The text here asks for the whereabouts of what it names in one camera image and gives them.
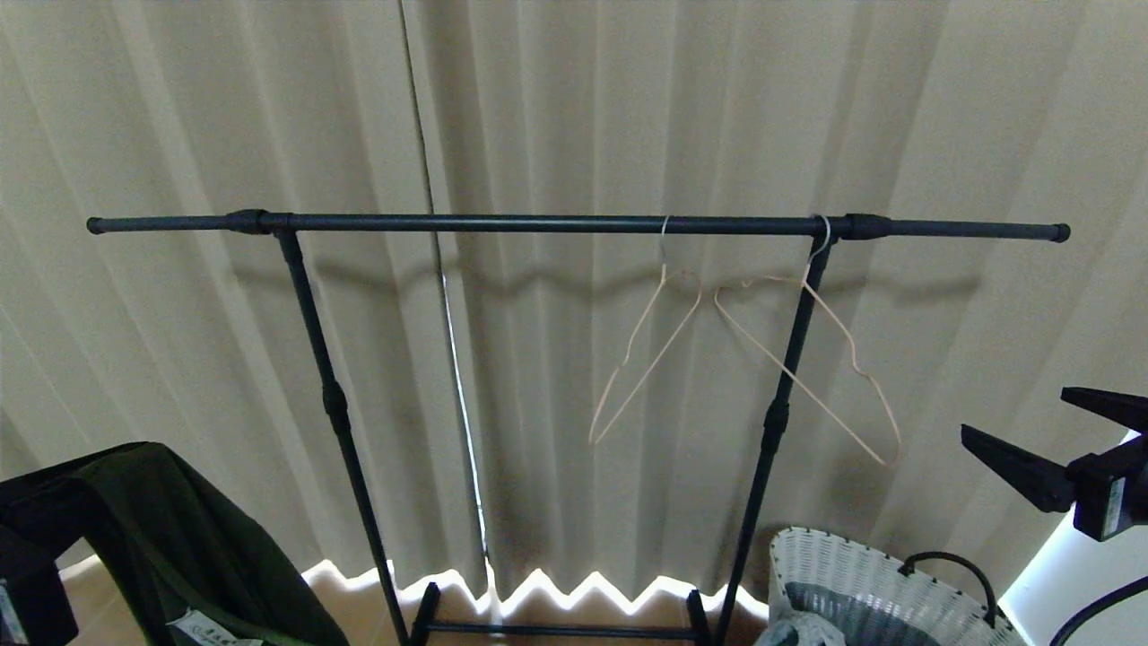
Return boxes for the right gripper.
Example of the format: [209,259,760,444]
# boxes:
[961,387,1148,542]

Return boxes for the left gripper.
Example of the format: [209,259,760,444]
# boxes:
[0,525,80,646]

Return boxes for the green long-sleeved shirt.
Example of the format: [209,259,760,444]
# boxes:
[0,441,351,646]

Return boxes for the white laundry basket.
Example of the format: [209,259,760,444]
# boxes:
[769,527,1032,646]

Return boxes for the black clothes rack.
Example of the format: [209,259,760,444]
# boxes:
[86,209,1072,646]

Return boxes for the pale grey shorts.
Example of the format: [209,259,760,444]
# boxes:
[776,613,848,646]

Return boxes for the beige curtain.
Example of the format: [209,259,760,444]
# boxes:
[0,0,1148,620]

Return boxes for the black cable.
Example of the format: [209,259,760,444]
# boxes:
[1051,574,1148,646]

